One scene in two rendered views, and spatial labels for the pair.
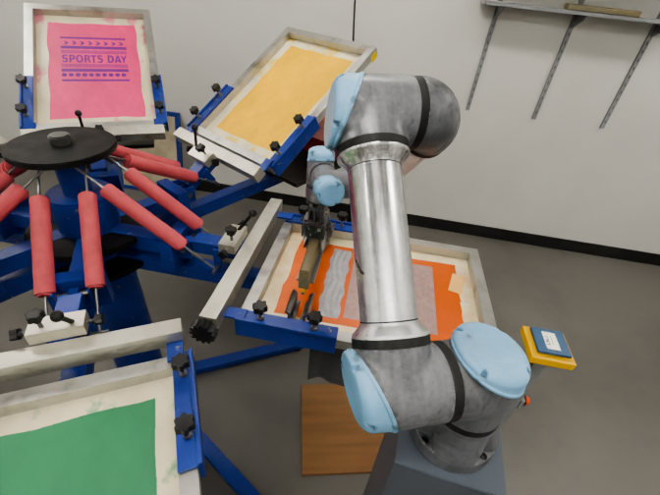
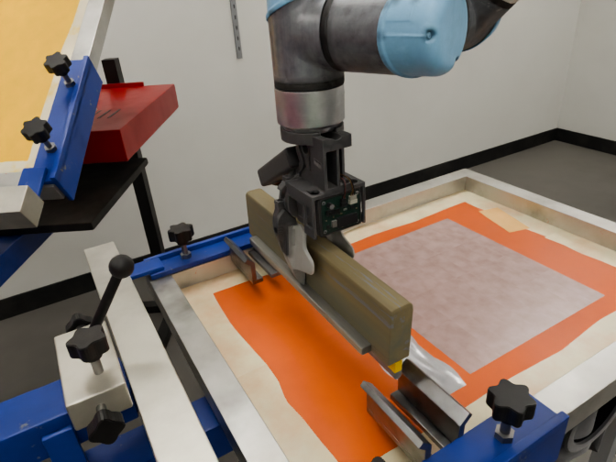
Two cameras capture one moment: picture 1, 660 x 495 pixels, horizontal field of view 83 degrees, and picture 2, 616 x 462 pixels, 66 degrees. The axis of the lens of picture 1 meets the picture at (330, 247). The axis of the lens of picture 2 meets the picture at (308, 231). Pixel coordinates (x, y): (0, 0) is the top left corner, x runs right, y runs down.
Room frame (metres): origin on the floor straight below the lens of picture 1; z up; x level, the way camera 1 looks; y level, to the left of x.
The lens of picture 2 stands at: (0.56, 0.36, 1.43)
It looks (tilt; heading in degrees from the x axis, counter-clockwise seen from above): 28 degrees down; 325
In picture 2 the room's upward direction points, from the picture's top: 4 degrees counter-clockwise
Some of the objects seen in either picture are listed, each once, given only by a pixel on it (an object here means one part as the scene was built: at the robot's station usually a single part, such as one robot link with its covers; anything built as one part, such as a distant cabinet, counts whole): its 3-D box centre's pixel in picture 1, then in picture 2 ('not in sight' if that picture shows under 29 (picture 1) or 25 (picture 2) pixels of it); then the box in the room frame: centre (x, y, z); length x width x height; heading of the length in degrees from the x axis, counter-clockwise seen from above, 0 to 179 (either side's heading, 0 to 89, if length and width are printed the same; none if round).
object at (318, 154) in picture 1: (320, 168); (308, 27); (0.98, 0.05, 1.38); 0.09 x 0.08 x 0.11; 15
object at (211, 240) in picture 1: (219, 246); (49, 419); (1.04, 0.39, 1.02); 0.17 x 0.06 x 0.05; 84
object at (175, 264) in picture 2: (321, 228); (229, 255); (1.28, 0.04, 0.98); 0.30 x 0.05 x 0.07; 84
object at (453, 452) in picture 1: (458, 413); not in sight; (0.36, -0.25, 1.25); 0.15 x 0.15 x 0.10
